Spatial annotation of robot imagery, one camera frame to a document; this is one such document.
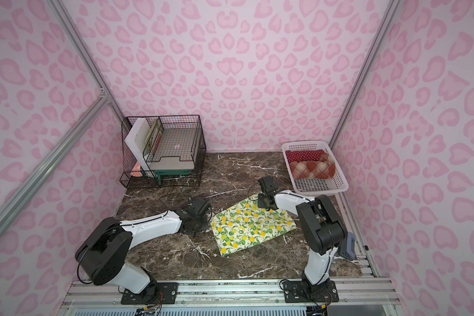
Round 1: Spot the white tray in basket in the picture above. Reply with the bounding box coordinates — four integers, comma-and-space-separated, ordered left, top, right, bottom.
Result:
144, 127, 200, 172

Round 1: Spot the aluminium front rail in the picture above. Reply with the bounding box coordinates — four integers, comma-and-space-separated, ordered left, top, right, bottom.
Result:
58, 278, 405, 315

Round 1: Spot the black wire basket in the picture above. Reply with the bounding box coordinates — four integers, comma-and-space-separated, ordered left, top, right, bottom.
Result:
120, 115, 206, 188

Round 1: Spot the white plastic basket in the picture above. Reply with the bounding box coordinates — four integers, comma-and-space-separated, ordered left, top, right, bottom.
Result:
282, 140, 349, 196

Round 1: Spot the white foam board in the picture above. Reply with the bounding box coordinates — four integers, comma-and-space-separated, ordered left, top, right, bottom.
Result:
125, 117, 151, 171

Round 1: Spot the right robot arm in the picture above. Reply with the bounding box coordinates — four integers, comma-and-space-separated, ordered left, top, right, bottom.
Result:
258, 176, 348, 290

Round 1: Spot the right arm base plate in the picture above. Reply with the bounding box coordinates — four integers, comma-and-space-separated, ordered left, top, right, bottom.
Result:
279, 279, 340, 305

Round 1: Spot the green lemon print skirt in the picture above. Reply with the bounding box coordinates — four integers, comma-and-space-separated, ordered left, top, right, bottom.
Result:
210, 194, 296, 257

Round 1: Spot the green book in basket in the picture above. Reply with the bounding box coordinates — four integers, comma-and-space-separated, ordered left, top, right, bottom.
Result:
143, 119, 164, 157

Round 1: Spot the red polka dot skirt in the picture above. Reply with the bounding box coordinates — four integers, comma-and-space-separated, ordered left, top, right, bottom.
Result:
285, 150, 326, 163

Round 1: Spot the green stand under tray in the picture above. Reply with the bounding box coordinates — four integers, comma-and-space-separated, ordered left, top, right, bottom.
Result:
140, 168, 193, 186

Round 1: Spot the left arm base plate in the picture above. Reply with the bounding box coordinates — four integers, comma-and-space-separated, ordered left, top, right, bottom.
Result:
121, 282, 179, 305

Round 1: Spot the red plaid skirt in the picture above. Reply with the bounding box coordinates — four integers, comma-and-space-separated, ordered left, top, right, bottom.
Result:
289, 154, 337, 180

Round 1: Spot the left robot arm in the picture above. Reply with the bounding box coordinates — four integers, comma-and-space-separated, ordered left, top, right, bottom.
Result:
75, 198, 211, 295

